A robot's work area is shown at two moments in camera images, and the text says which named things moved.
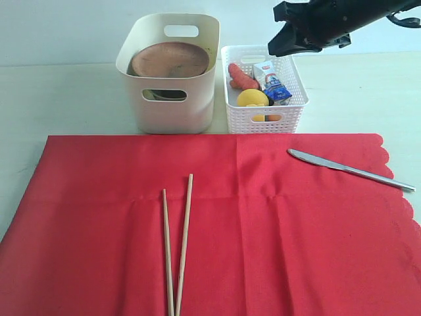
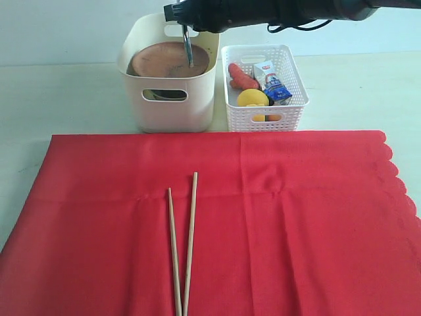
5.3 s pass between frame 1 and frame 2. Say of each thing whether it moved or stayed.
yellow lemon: stayed
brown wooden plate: stayed
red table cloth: stayed
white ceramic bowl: stayed
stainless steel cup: stayed
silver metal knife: moved
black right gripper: moved
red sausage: stayed
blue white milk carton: stayed
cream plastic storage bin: stayed
